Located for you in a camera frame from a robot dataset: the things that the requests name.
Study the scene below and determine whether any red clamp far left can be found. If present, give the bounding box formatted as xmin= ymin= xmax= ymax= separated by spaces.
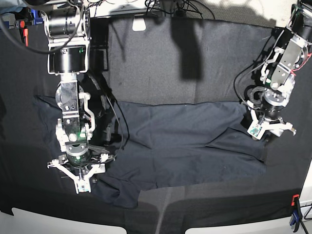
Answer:
xmin=14 ymin=19 xmax=28 ymax=47

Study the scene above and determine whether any black felt table cover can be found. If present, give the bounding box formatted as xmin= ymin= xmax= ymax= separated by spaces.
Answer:
xmin=0 ymin=18 xmax=312 ymax=234

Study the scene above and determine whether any blue clamp near right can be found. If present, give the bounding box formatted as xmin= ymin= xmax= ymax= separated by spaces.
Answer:
xmin=290 ymin=194 xmax=302 ymax=233

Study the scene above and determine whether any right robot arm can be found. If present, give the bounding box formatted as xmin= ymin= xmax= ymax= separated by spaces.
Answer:
xmin=25 ymin=0 xmax=118 ymax=168

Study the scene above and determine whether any black cable bundle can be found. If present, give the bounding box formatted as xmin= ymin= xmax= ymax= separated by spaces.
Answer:
xmin=144 ymin=0 xmax=216 ymax=20

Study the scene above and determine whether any dark navy t-shirt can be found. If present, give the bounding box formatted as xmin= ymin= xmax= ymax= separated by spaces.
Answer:
xmin=33 ymin=95 xmax=269 ymax=210

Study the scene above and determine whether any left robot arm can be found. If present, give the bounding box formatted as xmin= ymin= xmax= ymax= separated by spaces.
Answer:
xmin=234 ymin=0 xmax=312 ymax=140

